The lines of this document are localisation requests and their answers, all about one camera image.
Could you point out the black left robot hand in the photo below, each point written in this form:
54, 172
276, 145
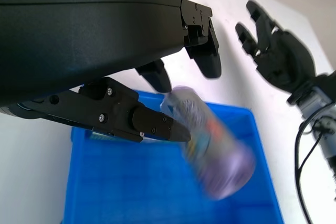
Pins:
78, 37

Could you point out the purple garbage bag roll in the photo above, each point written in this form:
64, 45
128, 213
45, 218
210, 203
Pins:
218, 155

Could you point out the blue plastic tray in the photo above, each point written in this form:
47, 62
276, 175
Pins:
131, 182

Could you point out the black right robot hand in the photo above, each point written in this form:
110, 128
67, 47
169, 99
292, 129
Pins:
286, 61

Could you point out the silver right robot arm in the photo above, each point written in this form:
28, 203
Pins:
320, 103

